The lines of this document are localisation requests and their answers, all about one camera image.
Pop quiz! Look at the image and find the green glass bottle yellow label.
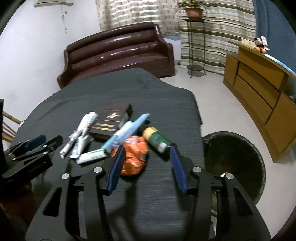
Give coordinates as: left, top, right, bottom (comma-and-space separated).
142, 126, 173, 154

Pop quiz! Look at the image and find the white blue milk powder sachet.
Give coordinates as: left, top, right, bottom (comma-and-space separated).
70, 111, 98, 159

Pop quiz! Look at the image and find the small cardboard box on sideboard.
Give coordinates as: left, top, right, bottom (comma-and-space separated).
241, 38, 255, 48

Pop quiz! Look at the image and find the light blue toothpaste box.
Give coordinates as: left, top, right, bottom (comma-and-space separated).
101, 113, 150, 154

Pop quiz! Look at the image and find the blue curtain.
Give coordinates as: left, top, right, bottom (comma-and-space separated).
253, 1, 295, 71

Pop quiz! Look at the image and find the potted green plant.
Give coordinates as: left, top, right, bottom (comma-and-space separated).
177, 0, 204, 20

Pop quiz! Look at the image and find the dark cigarette carton box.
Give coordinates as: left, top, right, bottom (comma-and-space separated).
89, 101, 133, 140

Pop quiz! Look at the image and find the striped beige curtain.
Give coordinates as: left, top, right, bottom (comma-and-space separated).
179, 1, 256, 75

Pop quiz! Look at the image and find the dark brown leather sofa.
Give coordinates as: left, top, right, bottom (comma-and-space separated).
57, 22, 175, 88

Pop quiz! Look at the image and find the black metal plant stand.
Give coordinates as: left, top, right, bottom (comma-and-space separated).
184, 18, 207, 79

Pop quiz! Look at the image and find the wooden sideboard cabinet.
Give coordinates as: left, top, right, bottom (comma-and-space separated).
223, 43, 295, 162

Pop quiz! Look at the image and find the white green small tube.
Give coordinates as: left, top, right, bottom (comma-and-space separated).
76, 148, 108, 164

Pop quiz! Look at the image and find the wooden chair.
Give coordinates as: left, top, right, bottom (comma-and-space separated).
1, 111, 21, 143

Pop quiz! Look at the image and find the knotted white paper roll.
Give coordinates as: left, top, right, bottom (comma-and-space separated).
60, 131, 82, 159

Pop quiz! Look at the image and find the white wall air conditioner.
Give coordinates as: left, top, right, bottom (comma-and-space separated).
34, 0, 74, 8

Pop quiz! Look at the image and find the Mickey Mouse plush toy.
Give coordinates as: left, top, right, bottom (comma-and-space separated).
253, 36, 270, 54

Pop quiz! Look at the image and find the orange plastic bag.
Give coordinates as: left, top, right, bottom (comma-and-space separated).
121, 136, 149, 176

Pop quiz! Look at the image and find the patterned sheer curtain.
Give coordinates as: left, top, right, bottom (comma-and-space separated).
95, 0, 180, 35

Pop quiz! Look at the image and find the black wicker trash bin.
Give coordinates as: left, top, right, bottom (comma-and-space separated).
203, 131, 266, 204

